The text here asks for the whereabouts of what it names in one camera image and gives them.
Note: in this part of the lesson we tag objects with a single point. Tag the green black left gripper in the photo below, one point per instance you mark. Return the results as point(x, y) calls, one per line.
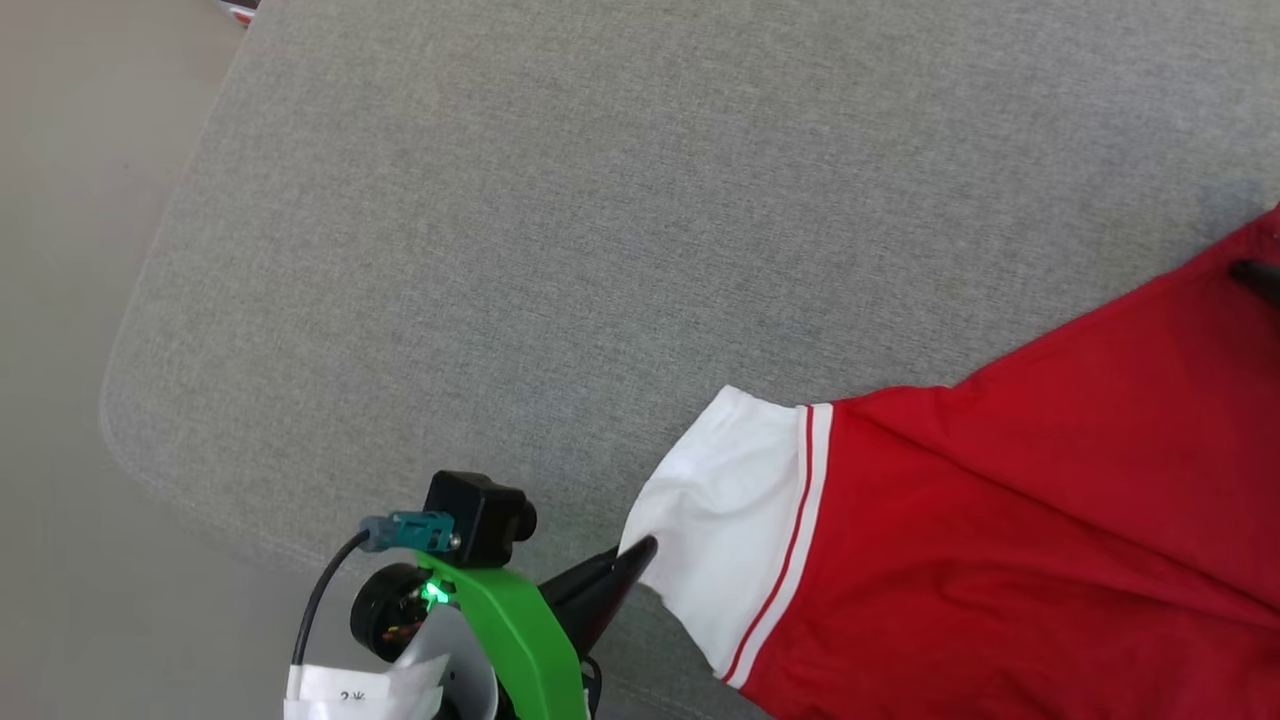
point(520, 630)

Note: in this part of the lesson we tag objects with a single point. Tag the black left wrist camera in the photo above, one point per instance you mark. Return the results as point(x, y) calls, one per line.
point(480, 520)

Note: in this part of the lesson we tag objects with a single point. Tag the red garment with white trim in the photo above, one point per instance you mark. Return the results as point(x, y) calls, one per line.
point(1000, 560)

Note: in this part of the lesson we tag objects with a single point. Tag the white paper label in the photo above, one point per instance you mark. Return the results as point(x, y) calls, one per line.
point(360, 692)

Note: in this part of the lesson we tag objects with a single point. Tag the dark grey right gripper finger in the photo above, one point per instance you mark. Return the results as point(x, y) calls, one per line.
point(1262, 280)

